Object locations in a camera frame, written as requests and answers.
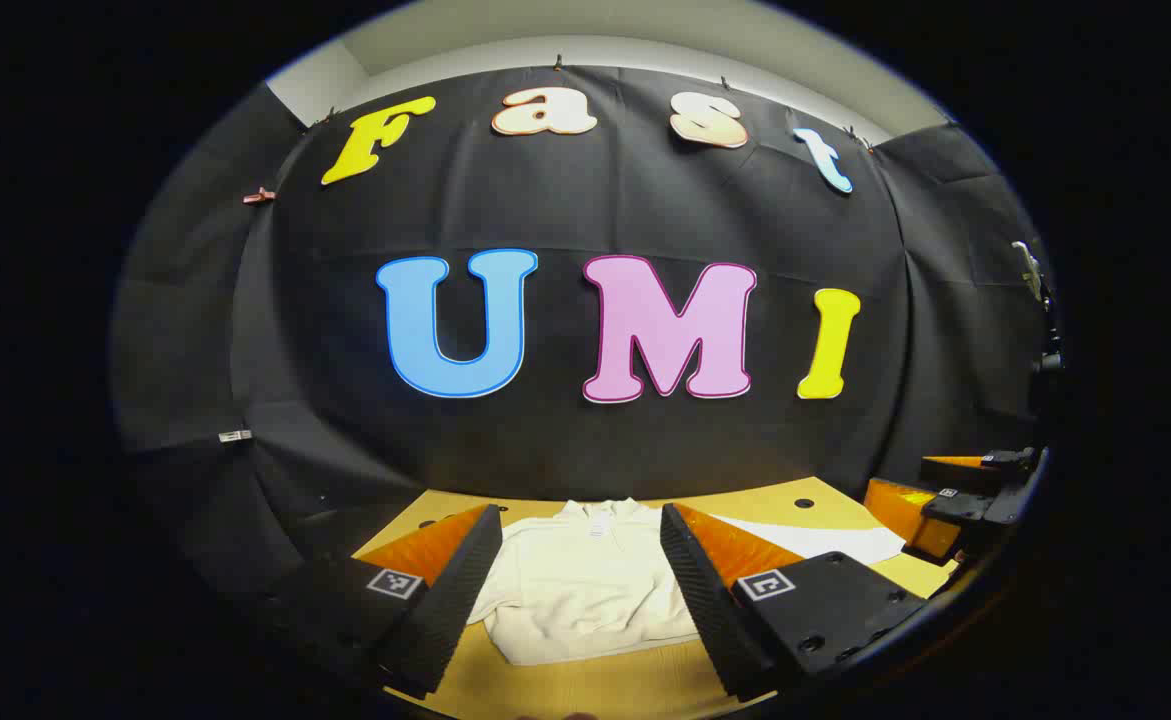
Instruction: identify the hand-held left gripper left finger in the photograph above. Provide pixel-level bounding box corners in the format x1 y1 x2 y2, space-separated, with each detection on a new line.
265 503 504 701

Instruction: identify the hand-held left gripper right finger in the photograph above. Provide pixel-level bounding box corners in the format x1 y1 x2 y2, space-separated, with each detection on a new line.
659 502 931 703

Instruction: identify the cream sweater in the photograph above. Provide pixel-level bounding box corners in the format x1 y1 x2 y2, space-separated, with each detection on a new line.
467 498 908 668

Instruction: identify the black backdrop cloth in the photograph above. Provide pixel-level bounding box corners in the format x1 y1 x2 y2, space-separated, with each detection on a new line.
110 65 1056 591

